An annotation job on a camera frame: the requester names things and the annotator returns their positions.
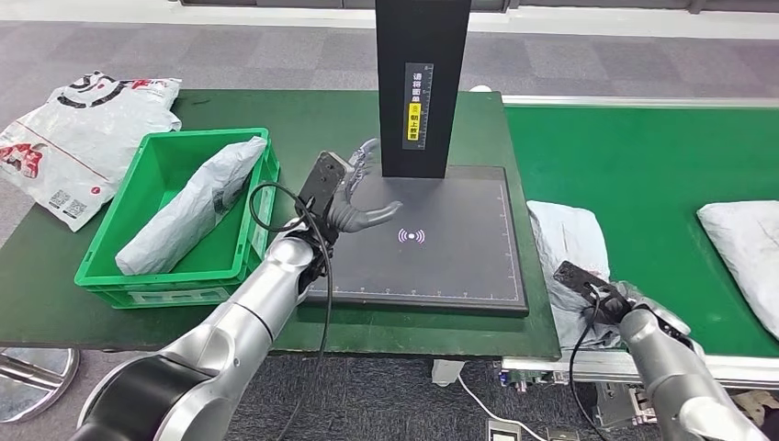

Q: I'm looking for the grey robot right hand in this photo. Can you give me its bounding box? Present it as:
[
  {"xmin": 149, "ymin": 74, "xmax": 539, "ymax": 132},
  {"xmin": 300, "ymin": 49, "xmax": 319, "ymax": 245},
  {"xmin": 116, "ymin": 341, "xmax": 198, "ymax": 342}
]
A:
[{"xmin": 552, "ymin": 260, "xmax": 640, "ymax": 327}]

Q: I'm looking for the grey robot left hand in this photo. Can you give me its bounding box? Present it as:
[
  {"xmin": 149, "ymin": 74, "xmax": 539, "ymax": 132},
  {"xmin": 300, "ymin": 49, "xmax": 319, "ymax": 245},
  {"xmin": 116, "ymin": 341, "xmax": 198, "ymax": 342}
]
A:
[{"xmin": 296, "ymin": 138, "xmax": 404, "ymax": 235}]

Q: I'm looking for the grey parcel bag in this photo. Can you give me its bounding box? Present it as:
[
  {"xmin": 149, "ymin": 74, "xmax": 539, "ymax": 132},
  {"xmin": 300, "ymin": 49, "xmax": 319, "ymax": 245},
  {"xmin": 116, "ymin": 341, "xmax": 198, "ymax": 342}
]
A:
[
  {"xmin": 695, "ymin": 200, "xmax": 779, "ymax": 342},
  {"xmin": 525, "ymin": 199, "xmax": 634, "ymax": 351},
  {"xmin": 114, "ymin": 135, "xmax": 269, "ymax": 277}
]

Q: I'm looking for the black inbound scanner machine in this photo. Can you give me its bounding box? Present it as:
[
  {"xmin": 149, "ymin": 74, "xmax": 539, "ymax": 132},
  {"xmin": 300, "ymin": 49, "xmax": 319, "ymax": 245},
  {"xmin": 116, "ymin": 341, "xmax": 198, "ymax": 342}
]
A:
[{"xmin": 304, "ymin": 0, "xmax": 529, "ymax": 316}]

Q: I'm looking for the black and yellow ruler label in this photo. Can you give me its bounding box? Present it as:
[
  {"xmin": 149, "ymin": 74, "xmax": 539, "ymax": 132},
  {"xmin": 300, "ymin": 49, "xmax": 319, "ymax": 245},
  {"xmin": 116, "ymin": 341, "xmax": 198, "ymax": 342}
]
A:
[{"xmin": 401, "ymin": 62, "xmax": 435, "ymax": 152}]

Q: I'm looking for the white floor power socket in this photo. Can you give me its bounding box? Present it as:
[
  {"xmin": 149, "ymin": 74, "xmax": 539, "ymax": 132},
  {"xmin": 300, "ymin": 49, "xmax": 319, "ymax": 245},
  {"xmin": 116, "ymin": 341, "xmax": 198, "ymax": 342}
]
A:
[{"xmin": 486, "ymin": 418, "xmax": 524, "ymax": 441}]

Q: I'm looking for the white table foot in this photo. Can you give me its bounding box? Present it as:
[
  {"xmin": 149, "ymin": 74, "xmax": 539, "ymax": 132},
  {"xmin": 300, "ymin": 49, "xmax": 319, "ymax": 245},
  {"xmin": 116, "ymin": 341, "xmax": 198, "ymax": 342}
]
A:
[{"xmin": 430, "ymin": 358, "xmax": 467, "ymax": 388}]

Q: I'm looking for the green plastic crate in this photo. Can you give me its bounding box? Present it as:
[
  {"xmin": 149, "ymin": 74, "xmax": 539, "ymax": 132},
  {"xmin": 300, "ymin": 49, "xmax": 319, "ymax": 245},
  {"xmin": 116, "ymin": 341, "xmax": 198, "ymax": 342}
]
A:
[{"xmin": 73, "ymin": 127, "xmax": 281, "ymax": 310}]

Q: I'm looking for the beige crumpled bag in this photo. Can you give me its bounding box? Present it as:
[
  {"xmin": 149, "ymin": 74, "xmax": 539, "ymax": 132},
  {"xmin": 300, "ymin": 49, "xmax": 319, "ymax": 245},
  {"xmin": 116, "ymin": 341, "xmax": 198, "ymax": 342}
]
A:
[{"xmin": 729, "ymin": 389, "xmax": 779, "ymax": 427}]

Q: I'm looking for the large white printed mailer bag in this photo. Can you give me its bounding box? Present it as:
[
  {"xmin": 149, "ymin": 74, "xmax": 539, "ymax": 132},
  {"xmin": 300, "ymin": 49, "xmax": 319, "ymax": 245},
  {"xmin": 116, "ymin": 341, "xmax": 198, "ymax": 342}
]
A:
[{"xmin": 0, "ymin": 71, "xmax": 183, "ymax": 232}]

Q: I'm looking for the chrome round stool base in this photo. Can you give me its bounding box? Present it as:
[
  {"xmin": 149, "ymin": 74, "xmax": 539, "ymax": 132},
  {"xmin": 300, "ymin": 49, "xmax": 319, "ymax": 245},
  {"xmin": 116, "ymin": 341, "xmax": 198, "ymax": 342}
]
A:
[{"xmin": 0, "ymin": 346, "xmax": 80, "ymax": 424}]

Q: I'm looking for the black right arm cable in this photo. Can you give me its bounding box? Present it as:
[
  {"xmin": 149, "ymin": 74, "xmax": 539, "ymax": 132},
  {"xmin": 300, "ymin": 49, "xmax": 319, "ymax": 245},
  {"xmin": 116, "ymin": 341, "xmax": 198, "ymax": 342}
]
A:
[{"xmin": 568, "ymin": 291, "xmax": 610, "ymax": 441}]

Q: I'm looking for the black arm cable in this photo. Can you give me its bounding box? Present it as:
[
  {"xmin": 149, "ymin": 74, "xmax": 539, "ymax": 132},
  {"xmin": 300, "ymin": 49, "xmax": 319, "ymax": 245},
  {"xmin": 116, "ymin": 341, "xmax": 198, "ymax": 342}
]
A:
[
  {"xmin": 568, "ymin": 291, "xmax": 610, "ymax": 441},
  {"xmin": 248, "ymin": 182, "xmax": 334, "ymax": 441}
]

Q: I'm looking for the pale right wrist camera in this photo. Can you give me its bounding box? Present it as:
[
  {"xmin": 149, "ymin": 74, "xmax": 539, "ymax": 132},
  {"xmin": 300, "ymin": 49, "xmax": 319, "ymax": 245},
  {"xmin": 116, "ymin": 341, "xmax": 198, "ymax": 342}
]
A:
[{"xmin": 632, "ymin": 295, "xmax": 707, "ymax": 360}]

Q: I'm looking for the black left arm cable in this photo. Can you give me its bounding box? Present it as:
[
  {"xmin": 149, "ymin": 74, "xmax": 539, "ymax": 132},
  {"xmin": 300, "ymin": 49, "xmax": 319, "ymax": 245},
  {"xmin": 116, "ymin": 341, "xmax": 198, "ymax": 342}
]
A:
[{"xmin": 248, "ymin": 182, "xmax": 334, "ymax": 441}]

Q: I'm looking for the white floor cable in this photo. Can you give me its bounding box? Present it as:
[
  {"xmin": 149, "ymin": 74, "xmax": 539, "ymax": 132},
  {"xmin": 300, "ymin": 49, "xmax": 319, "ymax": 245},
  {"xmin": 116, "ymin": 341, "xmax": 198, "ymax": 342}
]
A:
[{"xmin": 456, "ymin": 372, "xmax": 549, "ymax": 441}]

